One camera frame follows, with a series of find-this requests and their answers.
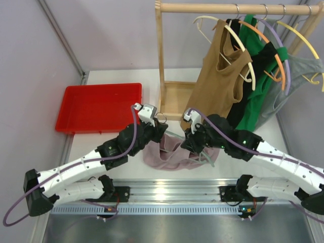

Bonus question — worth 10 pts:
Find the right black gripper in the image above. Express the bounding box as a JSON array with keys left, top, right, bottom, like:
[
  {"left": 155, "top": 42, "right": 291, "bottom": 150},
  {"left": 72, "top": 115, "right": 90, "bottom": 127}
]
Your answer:
[{"left": 182, "top": 121, "right": 226, "bottom": 153}]

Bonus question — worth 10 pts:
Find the mint green hanger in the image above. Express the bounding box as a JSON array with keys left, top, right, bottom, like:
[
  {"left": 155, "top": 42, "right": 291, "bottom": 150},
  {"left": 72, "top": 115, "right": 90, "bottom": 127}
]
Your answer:
[{"left": 153, "top": 112, "right": 216, "bottom": 168}]

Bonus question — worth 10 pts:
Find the mauve tank top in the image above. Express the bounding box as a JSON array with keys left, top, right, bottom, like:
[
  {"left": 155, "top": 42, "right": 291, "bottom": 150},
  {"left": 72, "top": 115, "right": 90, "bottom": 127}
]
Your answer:
[{"left": 143, "top": 134, "right": 220, "bottom": 172}]

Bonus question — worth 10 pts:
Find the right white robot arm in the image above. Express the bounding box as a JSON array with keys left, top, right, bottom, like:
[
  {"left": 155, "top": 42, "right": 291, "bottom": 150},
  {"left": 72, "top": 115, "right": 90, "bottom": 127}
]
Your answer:
[{"left": 181, "top": 109, "right": 323, "bottom": 215}]

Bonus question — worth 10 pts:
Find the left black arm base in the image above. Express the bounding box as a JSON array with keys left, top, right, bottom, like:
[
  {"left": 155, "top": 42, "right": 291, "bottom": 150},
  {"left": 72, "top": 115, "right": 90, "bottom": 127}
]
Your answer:
[{"left": 97, "top": 174, "right": 131, "bottom": 221}]

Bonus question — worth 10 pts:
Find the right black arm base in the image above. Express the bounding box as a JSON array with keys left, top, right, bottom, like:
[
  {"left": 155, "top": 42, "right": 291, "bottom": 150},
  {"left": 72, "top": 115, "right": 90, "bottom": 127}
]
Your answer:
[{"left": 219, "top": 175, "right": 267, "bottom": 221}]

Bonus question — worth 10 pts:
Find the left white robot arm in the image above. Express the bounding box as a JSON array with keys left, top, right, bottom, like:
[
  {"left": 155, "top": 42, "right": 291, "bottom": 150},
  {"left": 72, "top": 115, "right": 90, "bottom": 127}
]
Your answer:
[{"left": 23, "top": 120, "right": 168, "bottom": 217}]

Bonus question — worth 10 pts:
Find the brown tank top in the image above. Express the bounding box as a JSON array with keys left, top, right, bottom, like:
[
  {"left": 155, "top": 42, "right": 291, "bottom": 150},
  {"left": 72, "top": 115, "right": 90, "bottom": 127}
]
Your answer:
[{"left": 184, "top": 20, "right": 252, "bottom": 118}]

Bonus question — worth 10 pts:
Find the green tank top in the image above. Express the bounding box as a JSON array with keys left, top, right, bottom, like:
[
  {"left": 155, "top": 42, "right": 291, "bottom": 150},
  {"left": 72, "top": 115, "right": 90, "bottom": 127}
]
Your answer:
[{"left": 236, "top": 25, "right": 288, "bottom": 132}]

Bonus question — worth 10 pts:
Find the cream hanger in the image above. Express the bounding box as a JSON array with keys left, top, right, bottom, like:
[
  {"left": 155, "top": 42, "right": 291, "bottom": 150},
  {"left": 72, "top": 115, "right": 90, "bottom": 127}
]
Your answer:
[{"left": 193, "top": 16, "right": 256, "bottom": 91}]

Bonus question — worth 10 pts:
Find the orange hanger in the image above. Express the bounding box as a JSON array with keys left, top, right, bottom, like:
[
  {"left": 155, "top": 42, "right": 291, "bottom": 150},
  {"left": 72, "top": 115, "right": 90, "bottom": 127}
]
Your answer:
[{"left": 238, "top": 20, "right": 286, "bottom": 91}]

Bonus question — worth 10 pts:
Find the black tank top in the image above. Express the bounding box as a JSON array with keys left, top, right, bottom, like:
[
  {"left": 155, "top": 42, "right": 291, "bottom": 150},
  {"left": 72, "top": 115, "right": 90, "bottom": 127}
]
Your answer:
[{"left": 226, "top": 19, "right": 277, "bottom": 132}]

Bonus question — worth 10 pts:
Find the lilac hanger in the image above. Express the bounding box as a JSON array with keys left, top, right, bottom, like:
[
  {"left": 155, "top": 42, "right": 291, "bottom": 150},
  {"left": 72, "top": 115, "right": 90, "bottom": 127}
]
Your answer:
[{"left": 256, "top": 17, "right": 291, "bottom": 96}]

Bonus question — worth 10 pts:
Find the grey tank top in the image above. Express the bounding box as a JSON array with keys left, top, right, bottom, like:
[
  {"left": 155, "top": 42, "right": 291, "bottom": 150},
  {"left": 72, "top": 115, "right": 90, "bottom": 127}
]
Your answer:
[{"left": 255, "top": 19, "right": 324, "bottom": 129}]

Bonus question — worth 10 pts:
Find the yellow hanger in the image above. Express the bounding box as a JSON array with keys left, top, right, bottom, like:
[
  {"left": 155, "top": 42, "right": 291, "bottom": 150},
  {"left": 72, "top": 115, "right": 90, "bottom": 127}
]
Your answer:
[{"left": 275, "top": 20, "right": 324, "bottom": 92}]

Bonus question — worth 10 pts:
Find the red plastic tray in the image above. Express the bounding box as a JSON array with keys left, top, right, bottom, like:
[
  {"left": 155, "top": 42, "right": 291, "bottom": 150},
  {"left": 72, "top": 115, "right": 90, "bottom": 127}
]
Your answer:
[{"left": 55, "top": 83, "right": 142, "bottom": 135}]

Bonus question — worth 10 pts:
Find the wooden clothes rack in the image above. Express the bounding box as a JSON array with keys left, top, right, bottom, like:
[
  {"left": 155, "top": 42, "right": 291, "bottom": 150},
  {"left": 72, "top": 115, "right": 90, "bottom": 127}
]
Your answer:
[{"left": 155, "top": 1, "right": 323, "bottom": 120}]

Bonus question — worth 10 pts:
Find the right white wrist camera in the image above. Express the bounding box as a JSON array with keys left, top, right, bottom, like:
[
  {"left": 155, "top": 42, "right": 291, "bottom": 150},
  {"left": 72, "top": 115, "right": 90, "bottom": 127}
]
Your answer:
[{"left": 183, "top": 108, "right": 201, "bottom": 134}]

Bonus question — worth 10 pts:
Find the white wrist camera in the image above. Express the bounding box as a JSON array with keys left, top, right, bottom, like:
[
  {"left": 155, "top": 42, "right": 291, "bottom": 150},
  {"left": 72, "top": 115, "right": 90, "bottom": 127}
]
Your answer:
[
  {"left": 183, "top": 108, "right": 201, "bottom": 134},
  {"left": 134, "top": 103, "right": 157, "bottom": 127}
]

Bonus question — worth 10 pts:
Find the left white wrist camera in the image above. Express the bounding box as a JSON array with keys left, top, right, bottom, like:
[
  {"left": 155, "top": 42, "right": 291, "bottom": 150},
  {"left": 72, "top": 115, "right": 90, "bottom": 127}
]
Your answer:
[{"left": 134, "top": 103, "right": 157, "bottom": 127}]

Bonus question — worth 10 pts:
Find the aluminium mounting rail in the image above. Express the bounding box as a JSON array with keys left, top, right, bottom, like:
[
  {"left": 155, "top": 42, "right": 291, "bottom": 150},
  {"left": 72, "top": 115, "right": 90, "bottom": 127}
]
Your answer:
[{"left": 49, "top": 178, "right": 274, "bottom": 216}]

